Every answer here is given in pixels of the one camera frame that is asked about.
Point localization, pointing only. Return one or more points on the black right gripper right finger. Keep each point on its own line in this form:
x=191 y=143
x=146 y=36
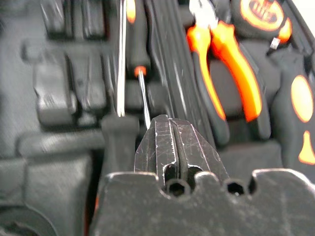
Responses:
x=197 y=152

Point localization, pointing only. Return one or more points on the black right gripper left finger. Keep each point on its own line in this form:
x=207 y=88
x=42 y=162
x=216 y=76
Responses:
x=157 y=150

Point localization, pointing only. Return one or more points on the black plastic tool case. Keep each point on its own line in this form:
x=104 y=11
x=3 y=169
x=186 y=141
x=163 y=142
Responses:
x=61 y=103

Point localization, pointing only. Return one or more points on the black tool with orange ovals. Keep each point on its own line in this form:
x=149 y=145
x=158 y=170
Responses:
x=295 y=118

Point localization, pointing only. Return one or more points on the long silver shaft screwdriver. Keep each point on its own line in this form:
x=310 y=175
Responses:
x=121 y=61

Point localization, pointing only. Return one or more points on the black orange tape measure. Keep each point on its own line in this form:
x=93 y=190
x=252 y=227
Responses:
x=263 y=14

